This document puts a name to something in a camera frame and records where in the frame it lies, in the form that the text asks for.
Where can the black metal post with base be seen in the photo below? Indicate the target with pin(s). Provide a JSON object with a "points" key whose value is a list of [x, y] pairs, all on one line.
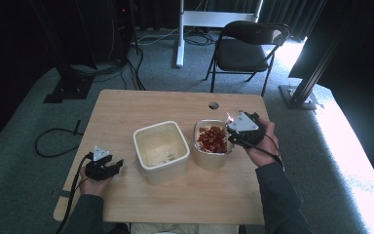
{"points": [[300, 97]]}

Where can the person's left hand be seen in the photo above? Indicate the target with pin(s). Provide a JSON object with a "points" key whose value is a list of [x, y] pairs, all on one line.
{"points": [[92, 185]]}

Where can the black floor stand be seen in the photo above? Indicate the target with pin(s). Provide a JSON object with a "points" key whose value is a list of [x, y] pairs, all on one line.
{"points": [[68, 84]]}

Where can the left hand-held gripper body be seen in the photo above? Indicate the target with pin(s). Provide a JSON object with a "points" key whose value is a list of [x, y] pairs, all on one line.
{"points": [[99, 169]]}

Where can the black equipment cabinet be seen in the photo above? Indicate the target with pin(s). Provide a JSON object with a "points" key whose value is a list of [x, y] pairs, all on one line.
{"points": [[107, 29]]}

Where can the black folding chair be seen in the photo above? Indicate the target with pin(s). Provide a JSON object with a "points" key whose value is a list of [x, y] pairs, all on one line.
{"points": [[242, 55]]}

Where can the empty white square container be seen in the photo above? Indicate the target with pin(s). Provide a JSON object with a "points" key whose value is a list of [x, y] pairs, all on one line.
{"points": [[160, 146]]}

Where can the dark crumbs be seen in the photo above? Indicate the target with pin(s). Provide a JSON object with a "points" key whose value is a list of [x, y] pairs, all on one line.
{"points": [[168, 158]]}

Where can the person's right hand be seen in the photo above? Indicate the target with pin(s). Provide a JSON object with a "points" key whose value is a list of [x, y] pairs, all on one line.
{"points": [[266, 149]]}

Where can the white desk frame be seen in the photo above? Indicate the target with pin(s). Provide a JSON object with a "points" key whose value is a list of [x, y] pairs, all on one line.
{"points": [[207, 19]]}

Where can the pile of red dried pieces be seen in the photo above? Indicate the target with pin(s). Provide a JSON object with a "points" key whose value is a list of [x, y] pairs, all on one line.
{"points": [[211, 140]]}

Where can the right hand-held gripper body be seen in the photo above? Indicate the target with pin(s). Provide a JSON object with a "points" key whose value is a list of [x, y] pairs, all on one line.
{"points": [[246, 130]]}

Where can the white container with metal rim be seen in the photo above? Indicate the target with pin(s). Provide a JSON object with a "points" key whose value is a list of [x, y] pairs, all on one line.
{"points": [[209, 159]]}

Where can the grey tape strip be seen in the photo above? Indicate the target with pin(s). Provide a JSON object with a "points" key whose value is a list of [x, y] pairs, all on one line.
{"points": [[61, 193]]}

